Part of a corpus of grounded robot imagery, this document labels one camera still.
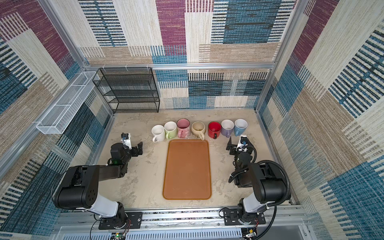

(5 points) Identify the purple mug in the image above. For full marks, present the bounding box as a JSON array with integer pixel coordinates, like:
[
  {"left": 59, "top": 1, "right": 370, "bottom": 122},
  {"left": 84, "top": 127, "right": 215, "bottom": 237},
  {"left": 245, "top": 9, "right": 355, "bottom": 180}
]
[{"left": 221, "top": 120, "right": 235, "bottom": 138}]

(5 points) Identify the blue mug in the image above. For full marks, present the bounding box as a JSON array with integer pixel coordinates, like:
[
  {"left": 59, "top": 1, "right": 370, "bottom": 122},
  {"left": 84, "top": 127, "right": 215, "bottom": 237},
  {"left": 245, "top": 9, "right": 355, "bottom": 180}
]
[{"left": 234, "top": 119, "right": 248, "bottom": 136}]

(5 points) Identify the red mug black handle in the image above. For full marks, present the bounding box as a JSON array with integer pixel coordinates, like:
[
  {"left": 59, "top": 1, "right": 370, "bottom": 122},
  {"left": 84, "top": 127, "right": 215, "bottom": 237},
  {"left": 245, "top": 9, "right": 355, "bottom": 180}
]
[{"left": 208, "top": 122, "right": 222, "bottom": 139}]

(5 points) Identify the white mug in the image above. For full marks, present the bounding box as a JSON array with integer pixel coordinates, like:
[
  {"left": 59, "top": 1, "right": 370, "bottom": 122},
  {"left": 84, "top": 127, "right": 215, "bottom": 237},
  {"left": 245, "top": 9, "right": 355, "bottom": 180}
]
[{"left": 152, "top": 125, "right": 166, "bottom": 143}]

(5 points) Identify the cream marbled mug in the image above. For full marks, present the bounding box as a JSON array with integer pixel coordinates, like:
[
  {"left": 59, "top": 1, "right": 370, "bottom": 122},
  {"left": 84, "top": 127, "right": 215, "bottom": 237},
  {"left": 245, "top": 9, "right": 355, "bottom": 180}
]
[{"left": 191, "top": 121, "right": 206, "bottom": 141}]

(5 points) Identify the light green mug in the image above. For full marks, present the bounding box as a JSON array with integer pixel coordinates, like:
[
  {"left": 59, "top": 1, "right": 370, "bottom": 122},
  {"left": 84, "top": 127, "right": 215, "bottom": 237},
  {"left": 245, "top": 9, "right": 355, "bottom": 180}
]
[{"left": 164, "top": 121, "right": 178, "bottom": 140}]

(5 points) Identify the orange plastic tray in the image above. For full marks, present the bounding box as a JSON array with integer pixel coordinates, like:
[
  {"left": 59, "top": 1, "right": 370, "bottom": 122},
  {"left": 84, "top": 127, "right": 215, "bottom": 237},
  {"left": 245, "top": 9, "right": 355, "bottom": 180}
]
[{"left": 163, "top": 139, "right": 212, "bottom": 200}]

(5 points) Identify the pink ghost pattern mug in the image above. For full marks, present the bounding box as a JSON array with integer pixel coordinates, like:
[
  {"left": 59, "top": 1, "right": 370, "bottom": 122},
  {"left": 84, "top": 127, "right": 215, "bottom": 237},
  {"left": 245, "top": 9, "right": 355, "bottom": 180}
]
[{"left": 177, "top": 119, "right": 191, "bottom": 139}]

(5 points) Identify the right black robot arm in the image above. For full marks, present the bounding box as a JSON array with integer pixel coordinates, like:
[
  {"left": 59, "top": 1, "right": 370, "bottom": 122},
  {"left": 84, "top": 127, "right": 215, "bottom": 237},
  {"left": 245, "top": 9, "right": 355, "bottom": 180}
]
[{"left": 226, "top": 143, "right": 291, "bottom": 225}]

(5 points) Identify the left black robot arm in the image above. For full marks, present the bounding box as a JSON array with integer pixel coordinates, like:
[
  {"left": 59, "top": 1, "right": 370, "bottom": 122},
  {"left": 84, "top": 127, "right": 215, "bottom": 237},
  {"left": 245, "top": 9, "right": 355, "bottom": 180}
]
[{"left": 53, "top": 142, "right": 143, "bottom": 230}]

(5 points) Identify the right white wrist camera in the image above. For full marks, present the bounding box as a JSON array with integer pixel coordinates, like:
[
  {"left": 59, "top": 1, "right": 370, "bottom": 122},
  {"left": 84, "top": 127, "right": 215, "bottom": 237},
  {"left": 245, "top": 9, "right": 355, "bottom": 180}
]
[{"left": 237, "top": 135, "right": 250, "bottom": 152}]

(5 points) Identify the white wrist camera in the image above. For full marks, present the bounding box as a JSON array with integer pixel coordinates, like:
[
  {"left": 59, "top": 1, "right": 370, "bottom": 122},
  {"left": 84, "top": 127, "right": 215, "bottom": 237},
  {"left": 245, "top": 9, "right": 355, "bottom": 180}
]
[
  {"left": 121, "top": 133, "right": 132, "bottom": 150},
  {"left": 237, "top": 135, "right": 250, "bottom": 152}
]

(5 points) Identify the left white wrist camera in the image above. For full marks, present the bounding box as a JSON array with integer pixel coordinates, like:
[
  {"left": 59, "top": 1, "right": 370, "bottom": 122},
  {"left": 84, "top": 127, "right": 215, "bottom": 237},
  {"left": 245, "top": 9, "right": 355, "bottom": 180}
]
[{"left": 121, "top": 133, "right": 132, "bottom": 150}]

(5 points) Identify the black wire shelf rack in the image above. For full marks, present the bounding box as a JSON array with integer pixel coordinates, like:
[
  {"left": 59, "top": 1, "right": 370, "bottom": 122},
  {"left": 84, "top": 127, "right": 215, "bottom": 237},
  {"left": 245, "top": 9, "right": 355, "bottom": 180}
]
[{"left": 93, "top": 67, "right": 160, "bottom": 114}]

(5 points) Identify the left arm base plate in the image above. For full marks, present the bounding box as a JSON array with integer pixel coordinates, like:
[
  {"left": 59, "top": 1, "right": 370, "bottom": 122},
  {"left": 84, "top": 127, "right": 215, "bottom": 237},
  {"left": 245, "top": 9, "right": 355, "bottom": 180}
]
[{"left": 98, "top": 212, "right": 143, "bottom": 230}]

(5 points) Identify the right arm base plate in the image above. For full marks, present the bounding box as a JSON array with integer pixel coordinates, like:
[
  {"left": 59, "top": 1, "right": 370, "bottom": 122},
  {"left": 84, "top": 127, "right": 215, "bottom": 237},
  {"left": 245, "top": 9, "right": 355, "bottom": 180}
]
[{"left": 219, "top": 208, "right": 266, "bottom": 226}]

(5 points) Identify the white wire mesh basket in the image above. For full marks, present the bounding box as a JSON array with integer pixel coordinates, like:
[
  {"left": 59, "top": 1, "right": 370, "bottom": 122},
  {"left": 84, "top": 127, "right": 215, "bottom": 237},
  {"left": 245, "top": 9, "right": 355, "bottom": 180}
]
[{"left": 36, "top": 72, "right": 96, "bottom": 135}]

